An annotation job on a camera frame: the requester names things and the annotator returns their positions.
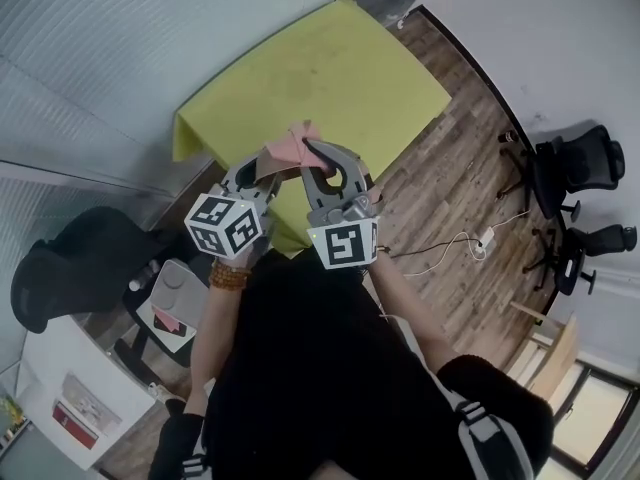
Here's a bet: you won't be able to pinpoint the red phone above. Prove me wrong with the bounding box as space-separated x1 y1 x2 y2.
152 315 197 340

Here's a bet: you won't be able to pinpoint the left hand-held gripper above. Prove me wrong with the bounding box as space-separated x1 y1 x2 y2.
183 153 283 270

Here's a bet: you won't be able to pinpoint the grey seat chair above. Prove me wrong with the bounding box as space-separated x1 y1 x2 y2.
113 259 212 387

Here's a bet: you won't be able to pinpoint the white cable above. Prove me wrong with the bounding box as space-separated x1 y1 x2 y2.
398 209 532 278

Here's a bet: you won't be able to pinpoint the printed paper sheet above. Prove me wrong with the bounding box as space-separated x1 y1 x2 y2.
58 371 124 439

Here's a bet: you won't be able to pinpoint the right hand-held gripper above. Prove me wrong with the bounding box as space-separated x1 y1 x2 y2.
300 139 382 272

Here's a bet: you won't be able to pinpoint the white power strip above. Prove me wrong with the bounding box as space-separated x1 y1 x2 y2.
471 226 497 260

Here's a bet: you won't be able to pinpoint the grey shoulder strap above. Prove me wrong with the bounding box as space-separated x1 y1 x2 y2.
448 396 536 480

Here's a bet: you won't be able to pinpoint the wooden boards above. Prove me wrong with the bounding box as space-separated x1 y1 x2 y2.
508 301 581 405

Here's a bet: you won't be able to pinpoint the person's left forearm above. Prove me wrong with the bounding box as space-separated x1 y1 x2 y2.
186 257 252 419

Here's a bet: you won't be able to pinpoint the yellow-green tablecloth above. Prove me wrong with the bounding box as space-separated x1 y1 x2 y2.
172 0 454 260

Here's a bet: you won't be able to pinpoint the person's black clothing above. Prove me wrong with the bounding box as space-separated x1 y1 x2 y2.
148 246 556 480

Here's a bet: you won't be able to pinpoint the dark framed window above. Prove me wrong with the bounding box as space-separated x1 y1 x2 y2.
548 357 640 471

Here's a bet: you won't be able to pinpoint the brown bead bracelet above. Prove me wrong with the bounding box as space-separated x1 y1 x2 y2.
208 259 251 292

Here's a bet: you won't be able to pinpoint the white side table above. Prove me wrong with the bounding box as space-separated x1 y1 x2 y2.
0 311 157 471

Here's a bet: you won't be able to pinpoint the green plant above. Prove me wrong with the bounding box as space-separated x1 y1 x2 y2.
0 392 26 440

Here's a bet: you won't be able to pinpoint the clear plastic bottle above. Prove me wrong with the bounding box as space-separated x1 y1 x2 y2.
128 261 162 293

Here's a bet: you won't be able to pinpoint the small pink cloth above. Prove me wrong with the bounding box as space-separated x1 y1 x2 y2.
149 304 179 332

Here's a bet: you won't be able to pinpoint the person's right forearm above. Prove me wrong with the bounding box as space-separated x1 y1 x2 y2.
368 256 454 369

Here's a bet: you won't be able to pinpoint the black mesh office chair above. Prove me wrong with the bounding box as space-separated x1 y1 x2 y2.
522 222 640 297
498 124 627 221

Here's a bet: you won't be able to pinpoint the black cable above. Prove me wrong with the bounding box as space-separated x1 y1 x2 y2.
378 239 482 260

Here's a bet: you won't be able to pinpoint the black padded chair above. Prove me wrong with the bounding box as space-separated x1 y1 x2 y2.
9 205 201 335

